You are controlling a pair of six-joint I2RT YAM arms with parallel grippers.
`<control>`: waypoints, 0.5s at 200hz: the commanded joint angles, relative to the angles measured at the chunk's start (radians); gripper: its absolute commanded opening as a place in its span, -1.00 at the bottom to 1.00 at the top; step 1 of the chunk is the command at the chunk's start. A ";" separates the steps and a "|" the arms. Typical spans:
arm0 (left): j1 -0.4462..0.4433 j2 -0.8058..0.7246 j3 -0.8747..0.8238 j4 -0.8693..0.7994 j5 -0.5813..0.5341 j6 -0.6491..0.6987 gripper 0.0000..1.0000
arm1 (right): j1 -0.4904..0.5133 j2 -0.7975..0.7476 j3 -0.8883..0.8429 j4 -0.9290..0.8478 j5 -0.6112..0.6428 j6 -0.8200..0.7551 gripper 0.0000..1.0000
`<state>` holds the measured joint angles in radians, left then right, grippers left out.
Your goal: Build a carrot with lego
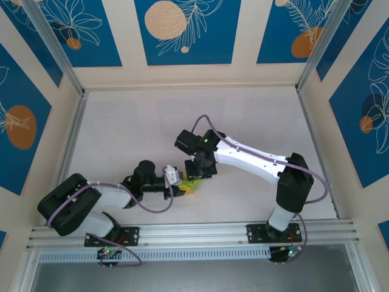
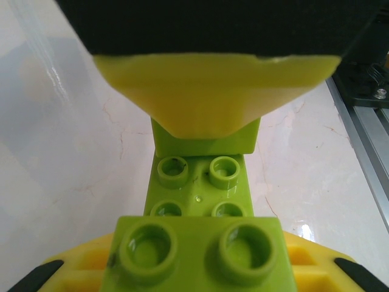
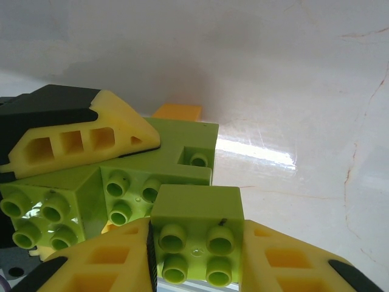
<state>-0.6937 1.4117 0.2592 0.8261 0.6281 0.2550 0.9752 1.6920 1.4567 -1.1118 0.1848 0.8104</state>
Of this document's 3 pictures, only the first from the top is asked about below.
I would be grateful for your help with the large green lego brick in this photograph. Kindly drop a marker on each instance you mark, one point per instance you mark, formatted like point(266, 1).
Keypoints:
point(194, 184)

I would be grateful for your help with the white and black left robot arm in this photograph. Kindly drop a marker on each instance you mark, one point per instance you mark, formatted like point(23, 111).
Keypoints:
point(112, 199)

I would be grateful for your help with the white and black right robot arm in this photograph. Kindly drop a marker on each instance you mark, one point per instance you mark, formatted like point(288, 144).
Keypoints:
point(243, 161)

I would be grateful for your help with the left controller board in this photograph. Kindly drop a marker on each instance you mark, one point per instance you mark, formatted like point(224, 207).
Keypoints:
point(104, 255)

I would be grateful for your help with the controller board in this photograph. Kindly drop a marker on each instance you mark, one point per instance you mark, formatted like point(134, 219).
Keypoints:
point(104, 255)
point(279, 255)

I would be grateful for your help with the right controller board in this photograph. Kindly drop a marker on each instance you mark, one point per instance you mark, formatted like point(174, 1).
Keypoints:
point(279, 255)

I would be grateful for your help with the aluminium mounting rail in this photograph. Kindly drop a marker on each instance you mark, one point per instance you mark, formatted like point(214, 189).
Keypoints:
point(197, 231)

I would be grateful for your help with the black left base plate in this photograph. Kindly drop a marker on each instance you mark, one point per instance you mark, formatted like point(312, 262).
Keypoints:
point(132, 235)

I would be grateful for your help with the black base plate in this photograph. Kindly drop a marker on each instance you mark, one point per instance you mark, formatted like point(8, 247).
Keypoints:
point(132, 235)
point(255, 233)

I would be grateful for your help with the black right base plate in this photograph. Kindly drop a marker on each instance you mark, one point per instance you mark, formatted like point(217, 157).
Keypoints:
point(255, 233)

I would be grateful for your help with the aluminium table edge rail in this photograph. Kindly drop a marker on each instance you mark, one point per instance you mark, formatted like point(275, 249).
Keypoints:
point(317, 152)
point(71, 152)

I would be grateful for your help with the blue floral wall panel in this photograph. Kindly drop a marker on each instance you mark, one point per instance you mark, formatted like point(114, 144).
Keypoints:
point(33, 51)
point(212, 45)
point(2, 240)
point(273, 36)
point(100, 45)
point(384, 232)
point(18, 91)
point(349, 137)
point(340, 51)

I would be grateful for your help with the aluminium frame post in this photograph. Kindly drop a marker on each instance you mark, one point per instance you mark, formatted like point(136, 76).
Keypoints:
point(56, 45)
point(328, 45)

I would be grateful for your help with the aluminium frame bar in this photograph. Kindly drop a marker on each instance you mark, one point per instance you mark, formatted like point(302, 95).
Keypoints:
point(360, 270)
point(25, 273)

